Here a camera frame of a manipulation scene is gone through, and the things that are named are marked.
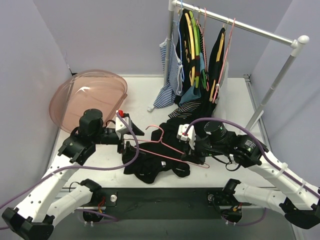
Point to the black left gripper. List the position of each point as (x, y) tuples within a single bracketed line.
[(122, 141)]

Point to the pink wire hanger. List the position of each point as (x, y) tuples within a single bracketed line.
[(206, 166)]

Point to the black tank top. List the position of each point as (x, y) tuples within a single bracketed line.
[(154, 158)]

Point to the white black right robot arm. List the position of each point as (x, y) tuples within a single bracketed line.
[(296, 199)]

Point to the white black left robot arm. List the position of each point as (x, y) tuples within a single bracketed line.
[(37, 215)]

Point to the blue white striped top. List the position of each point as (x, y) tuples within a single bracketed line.
[(174, 86)]

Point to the pink hanger with garment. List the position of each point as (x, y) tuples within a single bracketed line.
[(218, 82)]

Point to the yellow hanger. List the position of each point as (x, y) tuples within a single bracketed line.
[(215, 62), (192, 50)]

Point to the green hanger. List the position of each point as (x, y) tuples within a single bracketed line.
[(199, 75)]

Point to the light blue hanger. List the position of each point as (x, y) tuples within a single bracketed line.
[(180, 11)]

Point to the black multicolour striped garment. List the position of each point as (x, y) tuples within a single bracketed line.
[(186, 109)]

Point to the teal garment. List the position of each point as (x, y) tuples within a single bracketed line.
[(192, 93)]

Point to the pink translucent plastic basin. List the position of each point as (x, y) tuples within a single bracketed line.
[(91, 89)]

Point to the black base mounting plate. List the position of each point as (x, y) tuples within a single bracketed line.
[(184, 210)]

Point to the black hanging garment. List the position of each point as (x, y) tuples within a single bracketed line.
[(206, 108)]

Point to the white clothes rack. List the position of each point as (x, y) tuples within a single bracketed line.
[(254, 62)]

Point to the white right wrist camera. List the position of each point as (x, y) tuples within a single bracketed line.
[(187, 136)]

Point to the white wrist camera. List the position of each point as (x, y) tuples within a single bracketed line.
[(122, 124), (187, 136)]

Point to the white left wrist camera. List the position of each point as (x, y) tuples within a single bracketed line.
[(122, 124)]

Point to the aluminium frame rail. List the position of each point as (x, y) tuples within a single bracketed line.
[(208, 196)]

